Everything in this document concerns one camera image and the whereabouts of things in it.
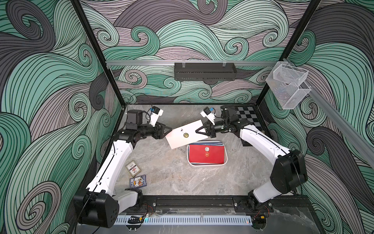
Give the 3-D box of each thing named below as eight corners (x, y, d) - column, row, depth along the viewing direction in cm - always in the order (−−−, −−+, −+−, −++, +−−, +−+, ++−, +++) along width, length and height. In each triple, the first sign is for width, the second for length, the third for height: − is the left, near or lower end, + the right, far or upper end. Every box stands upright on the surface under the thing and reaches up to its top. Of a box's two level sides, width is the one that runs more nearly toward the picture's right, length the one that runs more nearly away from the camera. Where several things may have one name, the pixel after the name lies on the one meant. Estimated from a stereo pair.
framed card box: (125, 167, 88) (124, 166, 86) (134, 161, 91) (133, 159, 89) (133, 177, 84) (132, 176, 82) (141, 170, 87) (141, 169, 85)
